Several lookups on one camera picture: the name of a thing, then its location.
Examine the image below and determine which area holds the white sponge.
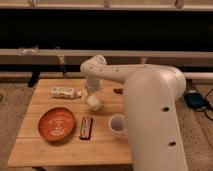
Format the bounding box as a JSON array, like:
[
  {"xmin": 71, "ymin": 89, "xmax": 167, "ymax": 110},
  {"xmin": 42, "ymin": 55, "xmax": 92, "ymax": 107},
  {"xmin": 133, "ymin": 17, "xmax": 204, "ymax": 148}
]
[{"xmin": 85, "ymin": 95, "xmax": 102, "ymax": 111}]

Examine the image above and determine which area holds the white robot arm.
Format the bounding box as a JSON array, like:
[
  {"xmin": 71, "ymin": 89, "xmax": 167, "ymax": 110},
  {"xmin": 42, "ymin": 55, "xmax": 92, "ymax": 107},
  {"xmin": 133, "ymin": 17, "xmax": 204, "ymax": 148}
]
[{"xmin": 80, "ymin": 55, "xmax": 188, "ymax": 171}]

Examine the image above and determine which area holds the orange ceramic bowl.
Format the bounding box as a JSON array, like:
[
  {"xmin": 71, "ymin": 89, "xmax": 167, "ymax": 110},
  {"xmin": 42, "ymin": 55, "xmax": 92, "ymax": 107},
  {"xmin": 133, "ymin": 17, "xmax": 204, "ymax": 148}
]
[{"xmin": 38, "ymin": 107, "xmax": 76, "ymax": 142}]

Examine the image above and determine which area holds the dark rectangular snack bar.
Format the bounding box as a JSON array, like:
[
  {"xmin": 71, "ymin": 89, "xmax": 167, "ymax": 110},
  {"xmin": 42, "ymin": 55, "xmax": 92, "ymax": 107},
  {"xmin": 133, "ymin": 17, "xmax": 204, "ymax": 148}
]
[{"xmin": 79, "ymin": 116, "xmax": 93, "ymax": 140}]

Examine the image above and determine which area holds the white cup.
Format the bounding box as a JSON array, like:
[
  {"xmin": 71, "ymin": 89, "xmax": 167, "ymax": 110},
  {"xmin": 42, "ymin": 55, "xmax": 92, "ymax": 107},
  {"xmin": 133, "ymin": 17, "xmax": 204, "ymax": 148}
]
[{"xmin": 108, "ymin": 114, "xmax": 127, "ymax": 136}]

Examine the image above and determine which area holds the wooden table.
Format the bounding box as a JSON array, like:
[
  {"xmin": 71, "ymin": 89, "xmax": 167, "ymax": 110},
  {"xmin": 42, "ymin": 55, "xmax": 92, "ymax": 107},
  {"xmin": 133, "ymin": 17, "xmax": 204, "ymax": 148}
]
[{"xmin": 8, "ymin": 79, "xmax": 131, "ymax": 167}]

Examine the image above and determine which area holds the blue power adapter box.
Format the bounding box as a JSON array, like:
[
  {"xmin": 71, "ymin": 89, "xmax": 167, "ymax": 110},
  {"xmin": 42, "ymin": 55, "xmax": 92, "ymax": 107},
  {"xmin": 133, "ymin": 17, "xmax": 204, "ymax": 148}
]
[{"xmin": 184, "ymin": 92, "xmax": 208, "ymax": 109}]

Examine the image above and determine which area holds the black cable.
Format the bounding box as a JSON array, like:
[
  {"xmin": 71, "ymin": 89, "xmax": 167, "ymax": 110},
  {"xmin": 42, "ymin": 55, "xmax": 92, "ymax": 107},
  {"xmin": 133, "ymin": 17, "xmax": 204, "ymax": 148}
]
[{"xmin": 196, "ymin": 87, "xmax": 213, "ymax": 122}]

